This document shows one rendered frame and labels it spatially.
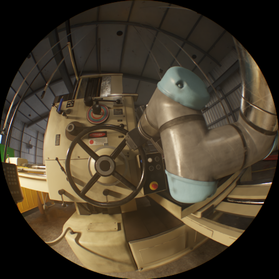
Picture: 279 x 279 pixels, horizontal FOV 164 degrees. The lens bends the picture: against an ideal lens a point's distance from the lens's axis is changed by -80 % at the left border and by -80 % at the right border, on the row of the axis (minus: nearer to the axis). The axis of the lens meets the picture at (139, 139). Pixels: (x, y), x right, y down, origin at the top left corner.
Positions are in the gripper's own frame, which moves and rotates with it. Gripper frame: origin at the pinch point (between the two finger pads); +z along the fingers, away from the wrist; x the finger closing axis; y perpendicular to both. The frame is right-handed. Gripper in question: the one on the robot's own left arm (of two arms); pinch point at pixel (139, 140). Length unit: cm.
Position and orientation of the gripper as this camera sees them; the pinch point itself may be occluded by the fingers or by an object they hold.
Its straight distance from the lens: 39.3
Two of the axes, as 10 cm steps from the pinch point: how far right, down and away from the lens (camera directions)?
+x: -7.7, 5.4, -3.4
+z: -2.3, 2.7, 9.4
